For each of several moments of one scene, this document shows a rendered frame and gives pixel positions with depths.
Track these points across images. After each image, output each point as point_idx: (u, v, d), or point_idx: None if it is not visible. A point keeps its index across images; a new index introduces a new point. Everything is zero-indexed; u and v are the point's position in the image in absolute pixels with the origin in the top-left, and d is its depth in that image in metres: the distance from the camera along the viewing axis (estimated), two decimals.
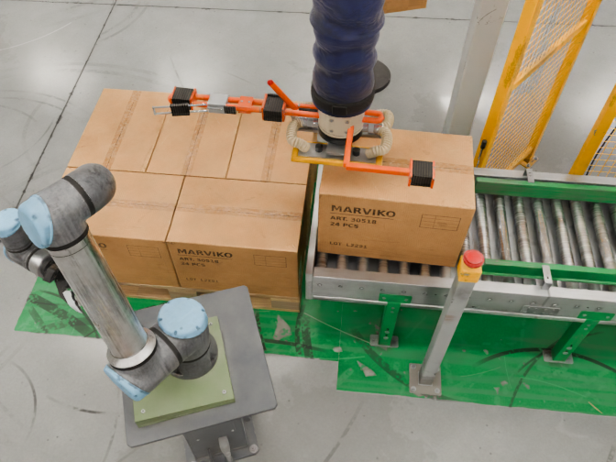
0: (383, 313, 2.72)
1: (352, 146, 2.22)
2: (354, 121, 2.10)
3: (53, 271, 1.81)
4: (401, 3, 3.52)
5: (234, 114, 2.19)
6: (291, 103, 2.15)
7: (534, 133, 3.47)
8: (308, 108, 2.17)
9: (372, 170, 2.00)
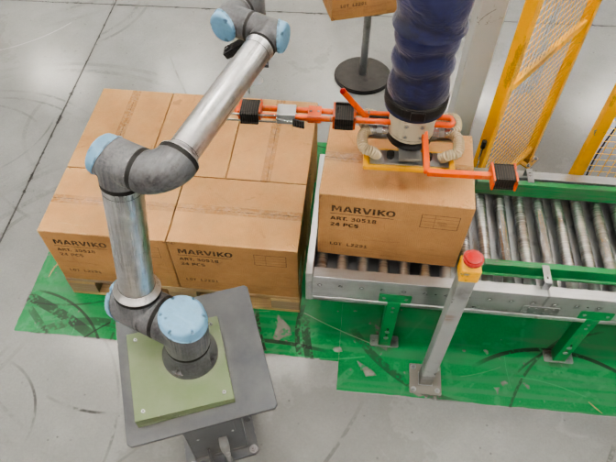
0: (383, 313, 2.72)
1: (422, 150, 2.21)
2: (428, 126, 2.09)
3: (225, 58, 1.98)
4: None
5: (302, 128, 2.15)
6: (362, 110, 2.14)
7: (534, 133, 3.47)
8: (379, 115, 2.16)
9: (454, 176, 1.99)
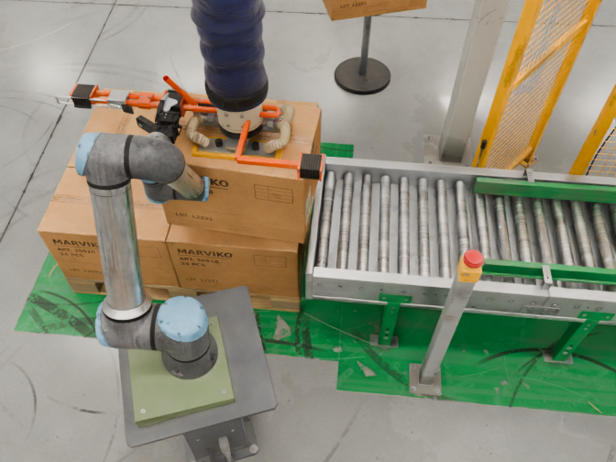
0: (383, 313, 2.72)
1: (253, 140, 2.25)
2: (249, 115, 2.12)
3: None
4: (401, 3, 3.52)
5: (131, 114, 2.20)
6: (189, 98, 2.17)
7: (534, 133, 3.47)
8: (207, 104, 2.20)
9: (262, 164, 2.02)
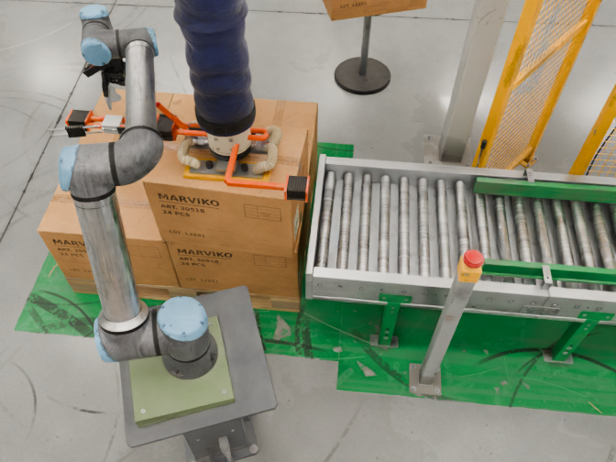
0: (383, 313, 2.72)
1: (242, 161, 2.34)
2: (238, 139, 2.22)
3: (86, 76, 2.12)
4: (401, 3, 3.52)
5: None
6: (181, 122, 2.27)
7: (534, 133, 3.47)
8: (197, 127, 2.29)
9: (251, 186, 2.12)
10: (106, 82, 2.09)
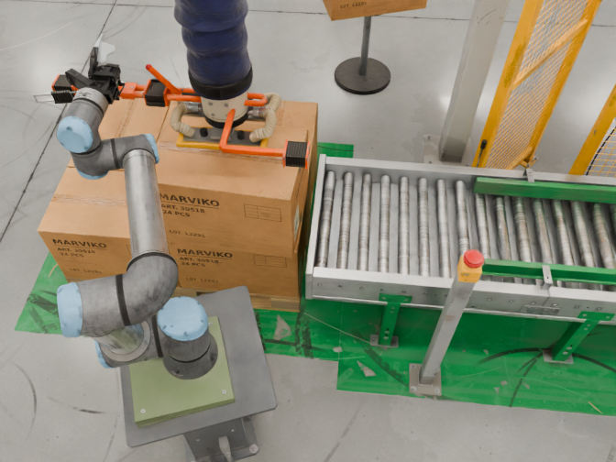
0: (383, 313, 2.72)
1: (238, 129, 2.22)
2: (234, 104, 2.10)
3: None
4: (401, 3, 3.52)
5: (117, 100, 2.18)
6: (172, 87, 2.14)
7: (534, 133, 3.47)
8: (192, 93, 2.17)
9: (247, 152, 1.99)
10: None
